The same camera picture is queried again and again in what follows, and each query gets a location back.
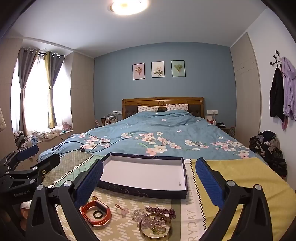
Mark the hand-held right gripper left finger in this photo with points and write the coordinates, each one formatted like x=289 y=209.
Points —
x=89 y=183

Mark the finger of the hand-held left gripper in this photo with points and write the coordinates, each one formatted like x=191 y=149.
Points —
x=49 y=162
x=27 y=152

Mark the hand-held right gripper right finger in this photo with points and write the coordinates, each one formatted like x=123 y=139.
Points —
x=209 y=183

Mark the orange smartwatch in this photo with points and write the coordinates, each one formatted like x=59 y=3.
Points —
x=105 y=216

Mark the dark blue cardboard box tray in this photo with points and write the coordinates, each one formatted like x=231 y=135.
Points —
x=143 y=171

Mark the amber tortoiseshell bangle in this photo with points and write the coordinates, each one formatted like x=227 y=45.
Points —
x=141 y=229

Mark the pile of mixed clothes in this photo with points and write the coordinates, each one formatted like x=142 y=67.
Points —
x=20 y=139

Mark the pile of light laundry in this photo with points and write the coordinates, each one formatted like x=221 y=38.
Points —
x=46 y=134

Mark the small pink fan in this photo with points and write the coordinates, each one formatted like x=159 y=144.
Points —
x=66 y=126

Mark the black tissue box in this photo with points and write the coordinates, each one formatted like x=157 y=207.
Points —
x=222 y=124

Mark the cluster of cosmetic bottles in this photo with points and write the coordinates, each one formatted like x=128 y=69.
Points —
x=108 y=119

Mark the grey and yellow curtain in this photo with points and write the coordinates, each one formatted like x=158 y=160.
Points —
x=52 y=90

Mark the pile of dark clothes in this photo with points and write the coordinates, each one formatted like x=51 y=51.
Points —
x=270 y=148

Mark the white sheer curtain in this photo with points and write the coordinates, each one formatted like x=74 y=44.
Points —
x=37 y=81

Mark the bed with floral duvet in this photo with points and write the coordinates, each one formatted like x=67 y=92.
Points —
x=161 y=125

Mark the beige built-in wardrobe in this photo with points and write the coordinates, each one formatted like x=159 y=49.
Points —
x=81 y=92
x=245 y=92

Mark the white patterned pillow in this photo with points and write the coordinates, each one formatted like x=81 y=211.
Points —
x=148 y=108
x=177 y=107

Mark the wooden bed headboard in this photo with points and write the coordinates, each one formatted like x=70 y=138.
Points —
x=161 y=100

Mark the pink garment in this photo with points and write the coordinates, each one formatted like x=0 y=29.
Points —
x=285 y=122

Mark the black jacket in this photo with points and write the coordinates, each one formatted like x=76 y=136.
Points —
x=276 y=95

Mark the green leaf framed picture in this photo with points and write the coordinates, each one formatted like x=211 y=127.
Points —
x=178 y=68

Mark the pink flower framed picture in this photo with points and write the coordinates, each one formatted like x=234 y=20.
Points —
x=138 y=71

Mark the white flower framed picture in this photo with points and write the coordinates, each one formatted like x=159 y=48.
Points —
x=158 y=69

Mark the purple jacket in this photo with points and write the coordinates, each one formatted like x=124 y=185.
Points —
x=289 y=85

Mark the round ceiling lamp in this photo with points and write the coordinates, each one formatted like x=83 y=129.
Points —
x=128 y=5

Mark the white wall socket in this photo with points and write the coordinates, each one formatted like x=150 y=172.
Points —
x=116 y=112
x=212 y=112

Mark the black wall coat rack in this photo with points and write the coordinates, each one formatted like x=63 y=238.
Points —
x=276 y=61

